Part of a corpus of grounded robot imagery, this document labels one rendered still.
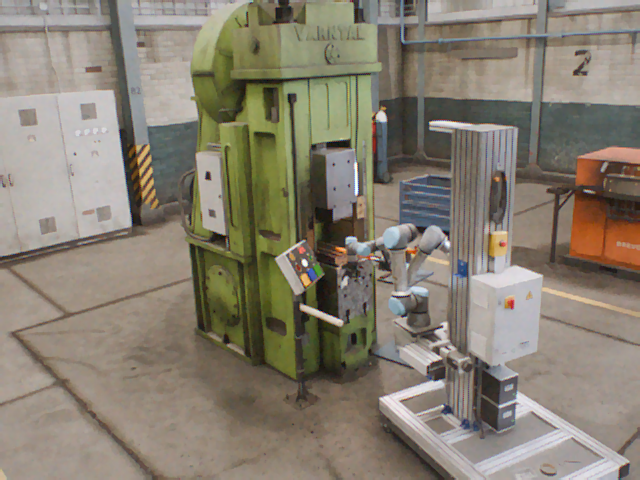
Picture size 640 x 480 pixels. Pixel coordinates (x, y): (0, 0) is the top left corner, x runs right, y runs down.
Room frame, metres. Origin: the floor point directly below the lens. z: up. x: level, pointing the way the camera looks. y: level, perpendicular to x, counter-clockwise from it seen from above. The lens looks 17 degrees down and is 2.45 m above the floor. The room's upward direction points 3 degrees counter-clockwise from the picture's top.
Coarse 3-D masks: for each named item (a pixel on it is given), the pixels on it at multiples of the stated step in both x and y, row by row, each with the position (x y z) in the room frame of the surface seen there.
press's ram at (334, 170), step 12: (312, 156) 4.37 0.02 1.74; (324, 156) 4.28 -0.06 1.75; (336, 156) 4.33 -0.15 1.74; (348, 156) 4.41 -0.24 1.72; (312, 168) 4.38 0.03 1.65; (324, 168) 4.28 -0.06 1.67; (336, 168) 4.33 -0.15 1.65; (348, 168) 4.41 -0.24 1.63; (324, 180) 4.28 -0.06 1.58; (336, 180) 4.33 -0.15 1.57; (348, 180) 4.41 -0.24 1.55; (324, 192) 4.29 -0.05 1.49; (336, 192) 4.33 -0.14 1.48; (348, 192) 4.41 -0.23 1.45; (324, 204) 4.29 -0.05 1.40; (336, 204) 4.32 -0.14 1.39; (348, 204) 4.40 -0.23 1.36
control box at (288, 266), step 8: (304, 240) 4.06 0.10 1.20; (296, 248) 3.93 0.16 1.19; (304, 248) 4.01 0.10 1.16; (280, 256) 3.79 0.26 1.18; (288, 256) 3.80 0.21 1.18; (296, 256) 3.87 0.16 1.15; (304, 256) 3.95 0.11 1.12; (312, 256) 4.03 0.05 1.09; (280, 264) 3.78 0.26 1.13; (288, 264) 3.76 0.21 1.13; (296, 264) 3.81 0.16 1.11; (312, 264) 3.97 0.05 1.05; (288, 272) 3.76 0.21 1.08; (296, 272) 3.76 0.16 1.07; (304, 272) 3.83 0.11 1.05; (288, 280) 3.76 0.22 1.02; (296, 280) 3.74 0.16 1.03; (296, 288) 3.74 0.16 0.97; (304, 288) 3.72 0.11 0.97
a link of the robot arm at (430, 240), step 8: (432, 232) 3.80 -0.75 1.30; (424, 240) 3.76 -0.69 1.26; (432, 240) 3.75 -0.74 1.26; (424, 248) 3.74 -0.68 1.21; (432, 248) 3.74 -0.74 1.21; (416, 256) 3.77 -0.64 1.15; (424, 256) 3.75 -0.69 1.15; (416, 264) 3.76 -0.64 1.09; (408, 272) 3.78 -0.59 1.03; (416, 272) 3.77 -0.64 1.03; (408, 280) 3.78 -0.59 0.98
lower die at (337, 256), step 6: (318, 240) 4.72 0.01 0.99; (318, 246) 4.57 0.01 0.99; (324, 246) 4.54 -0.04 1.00; (336, 246) 4.54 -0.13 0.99; (318, 252) 4.45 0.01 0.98; (330, 252) 4.41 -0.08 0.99; (336, 252) 4.40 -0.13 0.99; (342, 252) 4.37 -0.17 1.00; (330, 258) 4.33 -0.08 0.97; (336, 258) 4.31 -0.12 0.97; (342, 258) 4.35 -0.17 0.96
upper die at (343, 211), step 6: (318, 210) 4.42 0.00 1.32; (324, 210) 4.37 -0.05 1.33; (330, 210) 4.32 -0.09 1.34; (336, 210) 4.32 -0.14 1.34; (342, 210) 4.36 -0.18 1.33; (348, 210) 4.40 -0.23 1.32; (318, 216) 4.42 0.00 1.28; (324, 216) 4.37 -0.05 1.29; (330, 216) 4.32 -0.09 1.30; (336, 216) 4.32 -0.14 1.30; (342, 216) 4.36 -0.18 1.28
